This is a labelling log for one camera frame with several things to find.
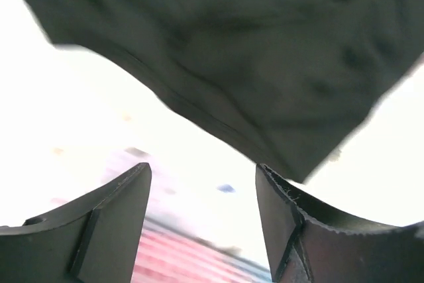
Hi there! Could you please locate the black t shirt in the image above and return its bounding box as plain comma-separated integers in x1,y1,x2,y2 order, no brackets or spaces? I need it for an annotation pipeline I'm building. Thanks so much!
25,0,423,182

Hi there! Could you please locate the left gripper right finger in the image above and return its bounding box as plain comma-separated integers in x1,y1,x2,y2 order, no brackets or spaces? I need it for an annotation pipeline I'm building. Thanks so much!
256,165,423,283

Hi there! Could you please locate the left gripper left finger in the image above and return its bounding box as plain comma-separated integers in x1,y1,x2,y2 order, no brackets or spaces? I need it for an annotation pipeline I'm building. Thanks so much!
1,163,152,283

